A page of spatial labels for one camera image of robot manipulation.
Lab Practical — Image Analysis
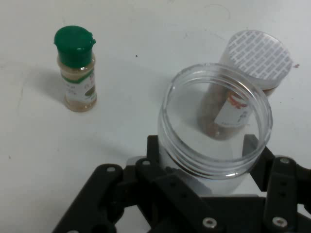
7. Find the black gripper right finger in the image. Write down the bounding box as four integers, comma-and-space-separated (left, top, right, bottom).
244, 134, 311, 233

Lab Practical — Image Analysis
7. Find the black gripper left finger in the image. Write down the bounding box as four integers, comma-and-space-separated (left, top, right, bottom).
52, 134, 224, 233

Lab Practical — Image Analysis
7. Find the tall clear plastic jar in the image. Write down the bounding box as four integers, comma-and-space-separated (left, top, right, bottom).
157, 62, 273, 195

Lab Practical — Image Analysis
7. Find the foil-sealed jar of brown nuts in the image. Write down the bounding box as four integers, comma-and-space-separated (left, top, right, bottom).
198, 29, 293, 141

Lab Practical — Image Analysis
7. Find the green-capped spice bottle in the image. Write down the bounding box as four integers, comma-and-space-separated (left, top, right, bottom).
53, 25, 98, 113

